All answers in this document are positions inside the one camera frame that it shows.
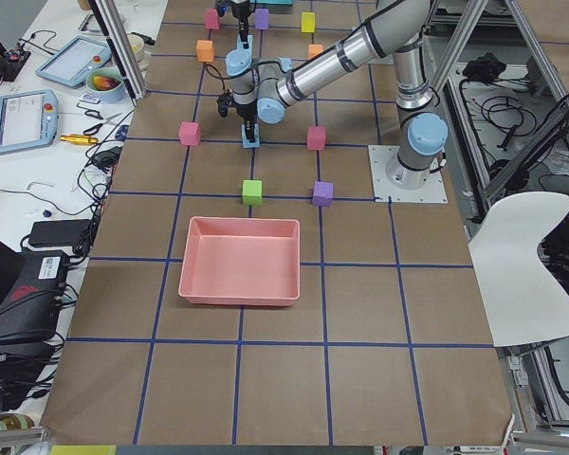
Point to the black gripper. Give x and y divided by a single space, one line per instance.
239 13
247 114

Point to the light blue block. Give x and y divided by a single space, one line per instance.
247 143
246 45

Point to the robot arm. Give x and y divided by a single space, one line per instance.
239 1
262 89

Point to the purple block right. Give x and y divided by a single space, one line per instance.
261 19

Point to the purple block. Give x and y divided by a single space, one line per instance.
261 19
323 194

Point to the magenta block back right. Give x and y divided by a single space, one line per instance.
212 19

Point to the magenta block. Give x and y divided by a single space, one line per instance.
212 19
189 133
316 138

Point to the orange block back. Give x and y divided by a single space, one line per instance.
205 52

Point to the orange block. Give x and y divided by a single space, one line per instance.
205 52
313 50

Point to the cyan plastic bin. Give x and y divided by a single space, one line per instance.
279 2

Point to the magenta block back left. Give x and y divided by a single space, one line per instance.
189 133

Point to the yellow block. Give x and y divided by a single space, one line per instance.
308 22

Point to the magenta block front left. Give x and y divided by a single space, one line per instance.
316 138

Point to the green block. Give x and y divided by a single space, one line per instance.
252 192

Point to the orange block front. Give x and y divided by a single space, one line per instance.
313 50

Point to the purple block left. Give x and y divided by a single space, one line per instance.
323 194

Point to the bowl with yellow lemon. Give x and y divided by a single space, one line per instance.
141 54

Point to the pink plastic bin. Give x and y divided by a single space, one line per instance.
241 261

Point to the green bowl with fruit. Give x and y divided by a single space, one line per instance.
106 84

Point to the teach pendant far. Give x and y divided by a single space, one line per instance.
71 65

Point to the teach pendant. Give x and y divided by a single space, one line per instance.
71 65
28 120

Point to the gold cylinder tool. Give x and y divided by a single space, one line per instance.
83 140

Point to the black power adapter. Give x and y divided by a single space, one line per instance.
57 233

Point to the teach pendant near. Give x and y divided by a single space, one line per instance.
28 120

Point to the white chair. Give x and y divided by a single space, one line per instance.
524 302

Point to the aluminium frame post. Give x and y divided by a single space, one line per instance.
112 28

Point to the black handled scissors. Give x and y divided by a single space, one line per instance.
93 130

